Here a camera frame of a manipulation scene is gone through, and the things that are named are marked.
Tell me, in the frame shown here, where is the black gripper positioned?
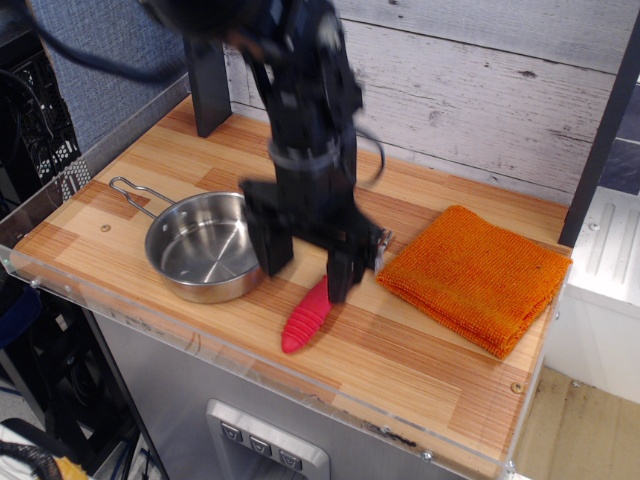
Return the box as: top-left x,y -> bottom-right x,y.
240,149 -> 391,304

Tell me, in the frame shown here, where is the red handled grey fork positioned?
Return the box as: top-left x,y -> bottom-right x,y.
279,227 -> 394,356

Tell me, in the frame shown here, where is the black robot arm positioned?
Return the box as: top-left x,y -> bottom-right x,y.
145,1 -> 387,304

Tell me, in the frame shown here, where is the orange knitted cloth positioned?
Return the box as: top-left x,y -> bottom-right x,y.
377,205 -> 572,359

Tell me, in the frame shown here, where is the silver toy cabinet front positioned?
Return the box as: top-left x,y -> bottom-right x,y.
92,314 -> 474,480

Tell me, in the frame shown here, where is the black equipment rack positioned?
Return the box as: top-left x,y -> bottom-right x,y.
1,1 -> 80,216

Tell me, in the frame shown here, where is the white side counter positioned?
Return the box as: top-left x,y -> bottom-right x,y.
544,187 -> 639,403

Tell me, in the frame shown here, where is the steel pot with handle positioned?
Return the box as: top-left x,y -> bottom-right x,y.
109,176 -> 265,304

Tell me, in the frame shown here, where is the dark left frame post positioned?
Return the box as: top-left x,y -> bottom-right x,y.
184,39 -> 232,138

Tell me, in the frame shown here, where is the dark frame post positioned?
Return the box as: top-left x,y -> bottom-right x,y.
184,39 -> 232,138
558,14 -> 639,248

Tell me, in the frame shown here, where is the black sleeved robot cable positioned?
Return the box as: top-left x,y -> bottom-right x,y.
19,0 -> 189,84

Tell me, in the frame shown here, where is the dark right frame post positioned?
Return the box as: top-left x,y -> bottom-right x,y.
558,14 -> 639,248

